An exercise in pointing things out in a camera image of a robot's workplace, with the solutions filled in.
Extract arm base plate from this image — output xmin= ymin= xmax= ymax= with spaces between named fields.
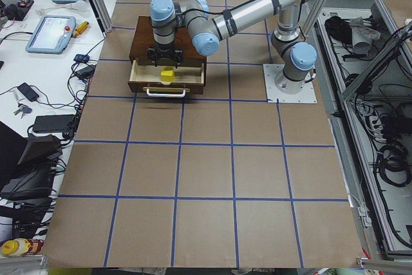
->
xmin=263 ymin=64 xmax=317 ymax=104

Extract black smartphone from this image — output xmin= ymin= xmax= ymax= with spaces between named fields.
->
xmin=17 ymin=82 xmax=39 ymax=102

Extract light wooden drawer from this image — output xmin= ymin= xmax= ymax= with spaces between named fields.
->
xmin=128 ymin=60 xmax=206 ymax=98

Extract keys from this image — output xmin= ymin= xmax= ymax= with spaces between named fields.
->
xmin=14 ymin=103 xmax=32 ymax=118

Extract black flat device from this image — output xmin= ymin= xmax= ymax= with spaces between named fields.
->
xmin=32 ymin=114 xmax=75 ymax=133

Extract yellow tool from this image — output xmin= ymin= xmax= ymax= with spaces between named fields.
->
xmin=72 ymin=21 xmax=89 ymax=38

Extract yellow cube block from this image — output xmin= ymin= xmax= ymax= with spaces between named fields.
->
xmin=160 ymin=66 xmax=175 ymax=82

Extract dark wooden drawer cabinet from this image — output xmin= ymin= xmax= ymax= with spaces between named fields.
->
xmin=129 ymin=16 xmax=207 ymax=66

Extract near teach pendant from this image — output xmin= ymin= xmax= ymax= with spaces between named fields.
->
xmin=25 ymin=15 xmax=76 ymax=54

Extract black laptop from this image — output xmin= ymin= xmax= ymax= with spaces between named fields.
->
xmin=1 ymin=134 xmax=61 ymax=200

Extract white drawer handle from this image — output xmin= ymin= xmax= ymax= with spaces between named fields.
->
xmin=144 ymin=87 xmax=190 ymax=98

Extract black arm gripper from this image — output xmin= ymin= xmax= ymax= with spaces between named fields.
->
xmin=147 ymin=44 xmax=183 ymax=68

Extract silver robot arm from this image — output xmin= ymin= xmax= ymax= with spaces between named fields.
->
xmin=147 ymin=0 xmax=317 ymax=94

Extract yellow red bottle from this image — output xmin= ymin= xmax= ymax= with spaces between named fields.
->
xmin=1 ymin=238 xmax=44 ymax=257

